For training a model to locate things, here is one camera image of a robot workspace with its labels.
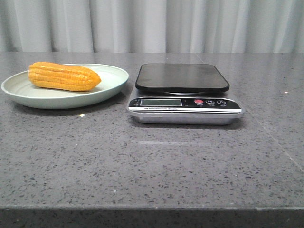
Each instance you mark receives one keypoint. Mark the orange corn cob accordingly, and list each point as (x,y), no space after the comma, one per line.
(57,76)

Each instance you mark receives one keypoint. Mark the silver black kitchen scale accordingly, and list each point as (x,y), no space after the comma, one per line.
(182,94)

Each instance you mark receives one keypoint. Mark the pale green plate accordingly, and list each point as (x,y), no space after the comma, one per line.
(19,89)

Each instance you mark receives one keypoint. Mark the white pleated curtain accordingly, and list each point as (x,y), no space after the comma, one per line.
(152,26)

